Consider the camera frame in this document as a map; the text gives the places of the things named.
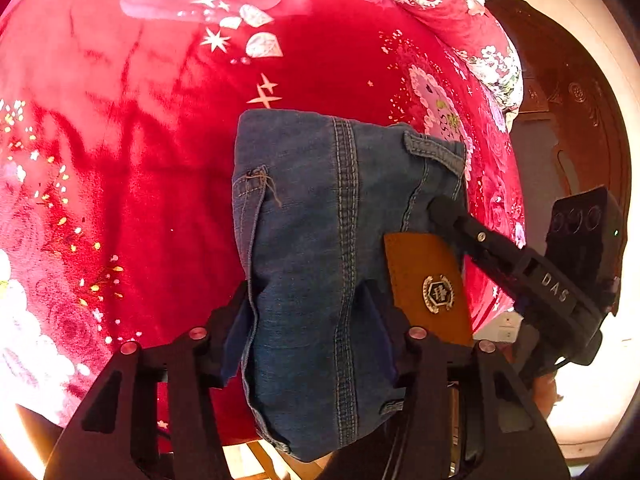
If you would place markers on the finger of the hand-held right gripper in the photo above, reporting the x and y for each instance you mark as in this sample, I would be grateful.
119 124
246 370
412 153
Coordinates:
470 232

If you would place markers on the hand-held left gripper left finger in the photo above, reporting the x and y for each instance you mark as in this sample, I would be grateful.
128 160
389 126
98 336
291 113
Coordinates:
235 332

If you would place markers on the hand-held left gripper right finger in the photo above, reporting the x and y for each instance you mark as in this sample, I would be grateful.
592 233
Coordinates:
380 332

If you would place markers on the blue denim pants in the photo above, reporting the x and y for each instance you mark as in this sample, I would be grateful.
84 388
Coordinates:
310 240

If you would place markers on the person's right hand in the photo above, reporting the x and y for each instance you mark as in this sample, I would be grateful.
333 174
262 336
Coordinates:
544 392

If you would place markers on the dark wooden bed headboard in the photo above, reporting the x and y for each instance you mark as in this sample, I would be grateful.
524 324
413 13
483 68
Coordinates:
565 110

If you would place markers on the red floral blanket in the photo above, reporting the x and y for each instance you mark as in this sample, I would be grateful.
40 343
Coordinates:
150 160

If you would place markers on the white wall socket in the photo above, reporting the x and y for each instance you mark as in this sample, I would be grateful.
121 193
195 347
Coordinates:
505 325

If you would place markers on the wooden bed frame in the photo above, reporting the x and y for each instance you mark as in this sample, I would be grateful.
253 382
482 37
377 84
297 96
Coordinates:
260 460

